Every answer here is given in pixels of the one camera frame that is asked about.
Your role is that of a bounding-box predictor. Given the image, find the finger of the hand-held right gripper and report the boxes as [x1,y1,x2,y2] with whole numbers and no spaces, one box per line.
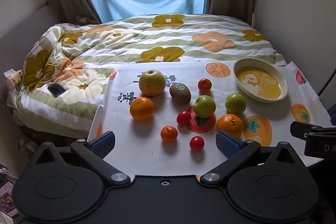
[290,121,336,139]

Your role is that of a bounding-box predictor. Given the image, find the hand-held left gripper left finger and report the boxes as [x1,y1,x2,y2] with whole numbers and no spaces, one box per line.
[35,131,131,187]

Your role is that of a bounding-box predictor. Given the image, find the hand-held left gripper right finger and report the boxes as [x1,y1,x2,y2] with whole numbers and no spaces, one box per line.
[200,130,298,187]

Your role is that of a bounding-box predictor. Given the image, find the large orange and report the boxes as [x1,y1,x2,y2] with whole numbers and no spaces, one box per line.
[130,97,154,121]
[216,114,243,138]

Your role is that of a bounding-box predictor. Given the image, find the red cherry tomato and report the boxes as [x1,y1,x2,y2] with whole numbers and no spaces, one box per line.
[176,111,192,125]
[189,136,205,151]

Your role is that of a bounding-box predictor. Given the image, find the green apple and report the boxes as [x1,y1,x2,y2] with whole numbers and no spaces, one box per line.
[194,95,216,119]
[225,93,247,115]

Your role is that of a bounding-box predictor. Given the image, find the cream bowl with duck print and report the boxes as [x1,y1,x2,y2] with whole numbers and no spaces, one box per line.
[233,58,288,103]

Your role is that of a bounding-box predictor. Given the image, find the brown kiwi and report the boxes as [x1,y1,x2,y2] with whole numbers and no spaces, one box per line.
[169,83,192,104]

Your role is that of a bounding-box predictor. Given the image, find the white fruit-print tablecloth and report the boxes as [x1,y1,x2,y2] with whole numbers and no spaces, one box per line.
[88,60,332,177]

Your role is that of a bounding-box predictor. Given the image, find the black smartphone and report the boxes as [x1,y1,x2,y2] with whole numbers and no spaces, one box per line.
[47,84,66,98]

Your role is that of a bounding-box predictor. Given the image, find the large yellow apple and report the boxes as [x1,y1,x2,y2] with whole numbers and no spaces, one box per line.
[139,70,166,96]

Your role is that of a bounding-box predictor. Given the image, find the printed paper packet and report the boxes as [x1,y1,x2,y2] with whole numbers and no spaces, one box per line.
[0,179,18,220]

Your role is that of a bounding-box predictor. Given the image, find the small tissue box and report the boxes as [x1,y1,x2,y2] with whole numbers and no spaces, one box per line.
[4,69,24,90]

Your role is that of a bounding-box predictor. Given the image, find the floral striped blanket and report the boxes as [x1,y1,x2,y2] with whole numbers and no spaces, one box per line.
[7,13,285,139]

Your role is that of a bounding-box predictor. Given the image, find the floral pillow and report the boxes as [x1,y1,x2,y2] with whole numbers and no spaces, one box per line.
[75,16,100,25]

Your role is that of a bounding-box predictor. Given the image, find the beige padded headboard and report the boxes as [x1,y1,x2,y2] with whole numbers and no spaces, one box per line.
[0,4,60,98]

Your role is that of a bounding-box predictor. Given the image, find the black cable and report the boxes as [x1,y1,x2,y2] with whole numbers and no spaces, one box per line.
[316,56,336,96]

